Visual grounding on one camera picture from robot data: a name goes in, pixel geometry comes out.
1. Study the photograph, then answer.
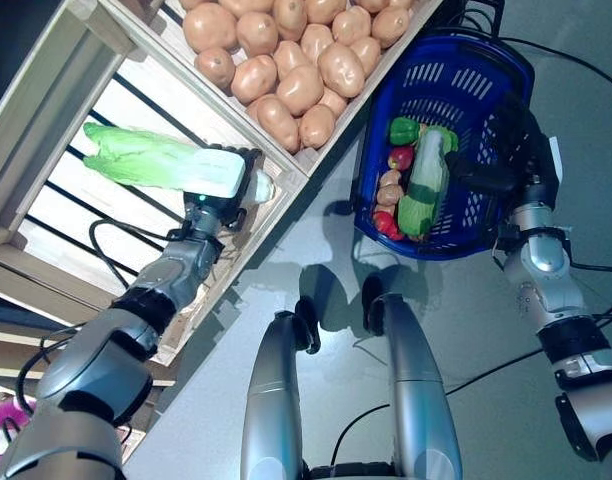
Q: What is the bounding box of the silver left robot leg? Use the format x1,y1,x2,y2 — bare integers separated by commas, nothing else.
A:
239,297,323,480

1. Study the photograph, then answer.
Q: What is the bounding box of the purple white turnip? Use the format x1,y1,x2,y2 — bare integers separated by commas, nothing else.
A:
0,399,22,431

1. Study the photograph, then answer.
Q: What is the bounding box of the red pepper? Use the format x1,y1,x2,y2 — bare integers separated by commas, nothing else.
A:
373,210,405,242

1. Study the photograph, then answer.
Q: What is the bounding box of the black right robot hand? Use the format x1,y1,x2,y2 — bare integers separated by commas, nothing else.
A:
444,92,563,197

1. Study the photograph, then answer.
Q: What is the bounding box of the blue plastic shopping basket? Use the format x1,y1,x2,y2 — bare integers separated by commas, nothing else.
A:
353,9,537,261

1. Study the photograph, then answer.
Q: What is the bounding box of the wooden potato crate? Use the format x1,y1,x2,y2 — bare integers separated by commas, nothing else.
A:
103,0,445,179

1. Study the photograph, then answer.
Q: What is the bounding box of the slatted wooden cabbage crate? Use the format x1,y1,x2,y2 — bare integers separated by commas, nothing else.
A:
0,0,312,369

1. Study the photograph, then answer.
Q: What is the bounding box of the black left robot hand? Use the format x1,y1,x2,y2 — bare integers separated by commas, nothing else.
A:
183,143,263,229

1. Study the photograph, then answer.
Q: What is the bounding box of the green bell pepper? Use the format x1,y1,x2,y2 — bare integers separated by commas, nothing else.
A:
388,117,421,146

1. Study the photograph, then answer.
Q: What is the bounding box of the red yellow apple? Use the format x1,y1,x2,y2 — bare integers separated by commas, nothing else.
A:
388,145,417,171

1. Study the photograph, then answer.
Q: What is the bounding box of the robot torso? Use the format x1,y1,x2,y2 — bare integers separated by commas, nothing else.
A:
305,462,397,480

